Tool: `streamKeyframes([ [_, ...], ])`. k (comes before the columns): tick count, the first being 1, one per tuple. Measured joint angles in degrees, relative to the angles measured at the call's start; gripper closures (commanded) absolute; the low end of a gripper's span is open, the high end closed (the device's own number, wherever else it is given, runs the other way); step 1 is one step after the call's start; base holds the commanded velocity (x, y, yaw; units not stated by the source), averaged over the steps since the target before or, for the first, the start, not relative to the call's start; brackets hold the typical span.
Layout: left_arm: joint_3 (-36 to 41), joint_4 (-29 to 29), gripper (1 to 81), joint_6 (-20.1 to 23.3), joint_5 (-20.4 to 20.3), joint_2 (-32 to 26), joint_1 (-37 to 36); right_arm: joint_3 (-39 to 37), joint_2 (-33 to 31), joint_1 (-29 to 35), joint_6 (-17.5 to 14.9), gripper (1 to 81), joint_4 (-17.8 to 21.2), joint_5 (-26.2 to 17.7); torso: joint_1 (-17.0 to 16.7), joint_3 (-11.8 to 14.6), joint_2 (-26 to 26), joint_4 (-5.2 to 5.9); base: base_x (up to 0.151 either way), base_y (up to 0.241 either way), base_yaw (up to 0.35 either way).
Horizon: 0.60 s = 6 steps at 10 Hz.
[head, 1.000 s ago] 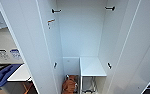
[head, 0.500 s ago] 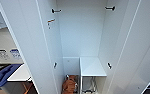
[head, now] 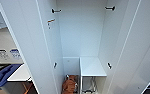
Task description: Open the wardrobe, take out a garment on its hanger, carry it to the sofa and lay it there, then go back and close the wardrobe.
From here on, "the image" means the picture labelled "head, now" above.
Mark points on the white wardrobe door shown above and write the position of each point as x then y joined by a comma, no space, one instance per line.
27,43
134,46

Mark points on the white wardrobe carcass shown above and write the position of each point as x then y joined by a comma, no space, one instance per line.
79,33

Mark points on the grey wardrobe divider panel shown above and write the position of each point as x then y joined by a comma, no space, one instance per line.
71,66

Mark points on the white wardrobe inner shelf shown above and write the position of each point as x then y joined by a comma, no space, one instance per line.
92,66

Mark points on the orange hanging garment white print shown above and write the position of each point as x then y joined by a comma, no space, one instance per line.
70,85

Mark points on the orange folding stand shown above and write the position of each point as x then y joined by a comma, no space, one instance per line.
27,87

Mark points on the blue flat board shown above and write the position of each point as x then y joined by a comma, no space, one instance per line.
2,75

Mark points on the black hanger rail bracket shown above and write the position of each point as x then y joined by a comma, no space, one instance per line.
110,8
56,10

